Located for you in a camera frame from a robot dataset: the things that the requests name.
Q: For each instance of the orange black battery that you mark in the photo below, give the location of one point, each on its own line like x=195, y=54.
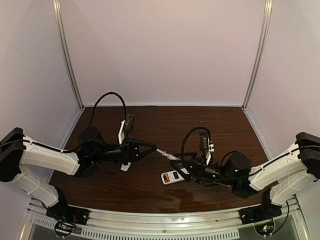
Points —
x=166, y=178

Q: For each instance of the front aluminium rail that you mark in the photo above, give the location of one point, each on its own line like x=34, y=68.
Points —
x=208, y=225

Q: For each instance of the white battery cover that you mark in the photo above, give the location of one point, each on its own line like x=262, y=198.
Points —
x=124, y=167

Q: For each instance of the left aluminium frame post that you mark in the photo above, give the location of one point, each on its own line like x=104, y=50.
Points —
x=66, y=54

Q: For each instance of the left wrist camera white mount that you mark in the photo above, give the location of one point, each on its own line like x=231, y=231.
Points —
x=126, y=127

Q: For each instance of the right aluminium frame post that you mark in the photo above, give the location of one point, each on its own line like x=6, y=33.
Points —
x=264, y=32

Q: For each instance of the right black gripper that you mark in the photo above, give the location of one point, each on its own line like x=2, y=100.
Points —
x=194, y=169

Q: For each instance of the aluminium frame post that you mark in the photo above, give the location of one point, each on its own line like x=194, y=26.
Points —
x=66, y=54
x=264, y=32

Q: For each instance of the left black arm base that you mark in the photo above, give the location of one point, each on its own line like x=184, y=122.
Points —
x=68, y=219

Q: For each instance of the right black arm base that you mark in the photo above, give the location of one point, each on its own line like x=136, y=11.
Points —
x=262, y=218

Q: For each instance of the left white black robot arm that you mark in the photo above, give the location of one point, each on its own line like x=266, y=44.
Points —
x=17, y=151

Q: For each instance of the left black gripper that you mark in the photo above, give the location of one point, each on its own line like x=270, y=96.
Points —
x=127, y=151

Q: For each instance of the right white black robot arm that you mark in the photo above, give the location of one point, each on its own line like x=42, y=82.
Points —
x=279, y=178

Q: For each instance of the small silver screwdriver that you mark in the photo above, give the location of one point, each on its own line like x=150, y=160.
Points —
x=167, y=155

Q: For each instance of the white remote control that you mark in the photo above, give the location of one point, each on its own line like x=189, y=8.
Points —
x=174, y=176

